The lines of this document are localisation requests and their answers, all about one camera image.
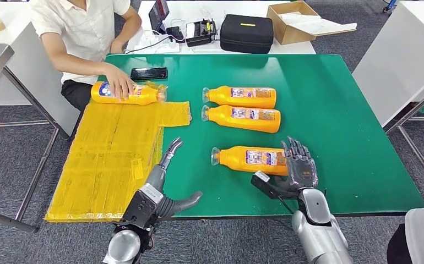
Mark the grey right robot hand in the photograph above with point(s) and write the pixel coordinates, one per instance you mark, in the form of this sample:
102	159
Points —
301	171

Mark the person's right hand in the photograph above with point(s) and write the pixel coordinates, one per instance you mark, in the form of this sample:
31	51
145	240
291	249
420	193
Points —
119	82

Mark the person's left hand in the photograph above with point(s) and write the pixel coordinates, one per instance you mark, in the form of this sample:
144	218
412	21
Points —
117	47

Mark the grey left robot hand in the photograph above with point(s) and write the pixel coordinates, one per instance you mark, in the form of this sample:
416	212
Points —
155	178

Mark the orange detergent bottle clear cap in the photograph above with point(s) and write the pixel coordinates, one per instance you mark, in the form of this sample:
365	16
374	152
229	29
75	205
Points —
99	93
241	119
241	160
241	97

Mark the person's right forearm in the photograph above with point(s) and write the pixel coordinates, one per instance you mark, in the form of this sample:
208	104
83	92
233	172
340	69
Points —
84	67

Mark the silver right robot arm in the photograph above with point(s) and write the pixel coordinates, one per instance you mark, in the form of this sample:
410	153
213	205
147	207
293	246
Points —
318	233

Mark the person's left forearm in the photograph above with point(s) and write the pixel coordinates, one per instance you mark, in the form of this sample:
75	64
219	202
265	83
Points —
131	32

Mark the black smartphone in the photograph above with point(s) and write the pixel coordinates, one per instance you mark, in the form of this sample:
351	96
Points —
149	73

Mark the white power strip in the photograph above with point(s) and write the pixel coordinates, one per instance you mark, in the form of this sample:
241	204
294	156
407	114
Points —
169	48

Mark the black tablet computer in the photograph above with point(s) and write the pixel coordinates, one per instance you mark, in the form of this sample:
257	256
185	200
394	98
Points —
158	14

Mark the yellow plastic sheet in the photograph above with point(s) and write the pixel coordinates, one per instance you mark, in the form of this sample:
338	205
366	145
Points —
102	160

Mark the black power adapter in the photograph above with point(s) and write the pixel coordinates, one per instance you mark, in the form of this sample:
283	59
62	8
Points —
175	34

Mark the white table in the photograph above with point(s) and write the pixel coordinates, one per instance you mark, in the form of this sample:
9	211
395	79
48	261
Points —
398	51
18	87
234	8

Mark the black zip carrying case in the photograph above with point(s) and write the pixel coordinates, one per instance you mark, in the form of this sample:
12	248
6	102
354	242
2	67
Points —
246	36

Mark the open cardboard box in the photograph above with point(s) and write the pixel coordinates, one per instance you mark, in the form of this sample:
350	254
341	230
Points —
289	36

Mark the white paper sheet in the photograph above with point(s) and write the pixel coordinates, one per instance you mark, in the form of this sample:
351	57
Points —
324	28

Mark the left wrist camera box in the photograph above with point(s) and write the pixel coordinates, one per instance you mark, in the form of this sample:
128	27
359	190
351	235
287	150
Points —
142	207

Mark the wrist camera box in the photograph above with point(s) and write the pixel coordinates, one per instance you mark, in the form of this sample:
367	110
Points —
266	186
142	207

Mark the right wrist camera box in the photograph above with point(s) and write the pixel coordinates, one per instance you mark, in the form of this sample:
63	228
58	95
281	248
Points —
266	186

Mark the blue wheeled frame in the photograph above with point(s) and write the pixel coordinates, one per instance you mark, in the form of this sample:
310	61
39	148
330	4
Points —
389	4

